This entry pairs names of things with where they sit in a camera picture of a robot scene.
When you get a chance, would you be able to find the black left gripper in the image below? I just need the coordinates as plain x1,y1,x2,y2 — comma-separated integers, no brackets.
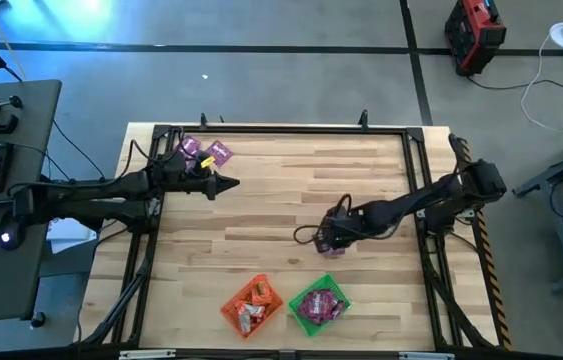
158,164,241,200

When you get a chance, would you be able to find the green plastic slotted basket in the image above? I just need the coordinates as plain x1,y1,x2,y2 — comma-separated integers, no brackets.
288,272,353,338

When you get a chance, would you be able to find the orange plastic slotted basket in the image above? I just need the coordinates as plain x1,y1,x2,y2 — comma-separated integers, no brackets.
219,273,285,341

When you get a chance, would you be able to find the yellow black hazard strip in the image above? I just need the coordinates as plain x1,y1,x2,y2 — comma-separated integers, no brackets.
453,137,513,351

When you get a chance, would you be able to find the white cardboard box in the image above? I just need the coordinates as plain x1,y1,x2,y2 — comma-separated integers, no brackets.
45,217,101,255

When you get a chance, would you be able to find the black computer mouse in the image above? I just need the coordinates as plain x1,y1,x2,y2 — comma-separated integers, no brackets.
0,214,28,252

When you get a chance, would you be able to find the red and black case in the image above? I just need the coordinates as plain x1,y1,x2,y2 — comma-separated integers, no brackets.
443,0,508,77

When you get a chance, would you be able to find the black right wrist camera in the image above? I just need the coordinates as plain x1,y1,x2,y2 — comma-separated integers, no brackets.
328,205,353,224

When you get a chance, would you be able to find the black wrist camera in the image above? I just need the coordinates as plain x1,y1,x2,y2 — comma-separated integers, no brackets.
328,205,353,224
183,152,212,176

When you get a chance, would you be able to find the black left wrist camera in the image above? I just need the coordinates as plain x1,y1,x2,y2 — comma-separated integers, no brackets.
183,152,212,176

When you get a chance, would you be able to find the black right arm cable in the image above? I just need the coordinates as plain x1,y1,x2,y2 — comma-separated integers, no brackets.
293,193,353,247

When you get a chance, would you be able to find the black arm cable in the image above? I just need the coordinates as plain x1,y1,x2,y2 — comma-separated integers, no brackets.
128,127,185,169
293,193,353,247

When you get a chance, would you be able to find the black metal table frame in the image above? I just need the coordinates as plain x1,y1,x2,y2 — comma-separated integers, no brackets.
78,109,500,351

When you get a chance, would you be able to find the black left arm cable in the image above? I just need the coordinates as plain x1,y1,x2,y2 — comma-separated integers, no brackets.
128,127,185,169

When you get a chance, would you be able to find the grey metal bracket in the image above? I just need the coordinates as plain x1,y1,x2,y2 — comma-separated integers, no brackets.
398,350,456,360
118,348,178,360

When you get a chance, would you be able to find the black floor cable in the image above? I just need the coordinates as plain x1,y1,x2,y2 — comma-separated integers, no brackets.
465,73,563,112

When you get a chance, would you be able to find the white floor cable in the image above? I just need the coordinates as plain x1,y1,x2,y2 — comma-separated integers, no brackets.
519,29,563,132

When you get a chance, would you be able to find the yellow cord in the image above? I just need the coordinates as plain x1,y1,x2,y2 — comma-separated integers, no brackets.
0,0,25,82

